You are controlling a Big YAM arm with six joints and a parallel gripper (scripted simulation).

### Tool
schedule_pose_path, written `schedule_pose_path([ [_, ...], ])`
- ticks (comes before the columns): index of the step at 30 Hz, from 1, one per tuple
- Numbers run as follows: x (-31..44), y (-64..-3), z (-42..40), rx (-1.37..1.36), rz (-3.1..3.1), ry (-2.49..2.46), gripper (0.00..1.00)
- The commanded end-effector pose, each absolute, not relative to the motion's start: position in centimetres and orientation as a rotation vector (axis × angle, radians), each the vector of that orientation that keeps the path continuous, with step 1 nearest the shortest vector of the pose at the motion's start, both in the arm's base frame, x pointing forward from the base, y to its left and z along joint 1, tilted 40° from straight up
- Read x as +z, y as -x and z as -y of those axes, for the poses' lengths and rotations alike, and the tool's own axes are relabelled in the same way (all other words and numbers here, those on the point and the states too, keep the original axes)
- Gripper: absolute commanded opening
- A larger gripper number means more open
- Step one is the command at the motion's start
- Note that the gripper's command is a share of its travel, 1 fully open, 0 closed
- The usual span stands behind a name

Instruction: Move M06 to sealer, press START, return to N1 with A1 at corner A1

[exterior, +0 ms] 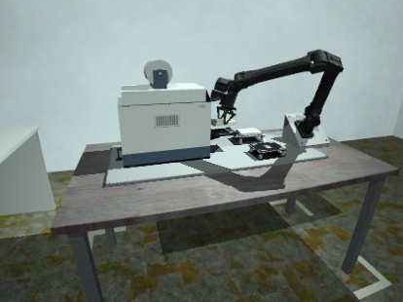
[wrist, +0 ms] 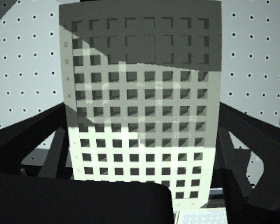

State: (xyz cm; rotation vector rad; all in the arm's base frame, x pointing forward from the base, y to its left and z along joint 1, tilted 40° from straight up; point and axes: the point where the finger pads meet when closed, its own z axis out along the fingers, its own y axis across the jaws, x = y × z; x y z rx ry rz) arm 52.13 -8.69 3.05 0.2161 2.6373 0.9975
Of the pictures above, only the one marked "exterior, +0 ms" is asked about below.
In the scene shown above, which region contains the white foil roll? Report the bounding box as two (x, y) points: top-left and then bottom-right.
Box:
(144, 59), (173, 85)

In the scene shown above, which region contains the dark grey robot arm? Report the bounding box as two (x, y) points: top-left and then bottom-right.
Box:
(210, 50), (344, 138)

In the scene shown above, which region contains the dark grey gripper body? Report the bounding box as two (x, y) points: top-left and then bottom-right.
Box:
(219, 96), (237, 113)

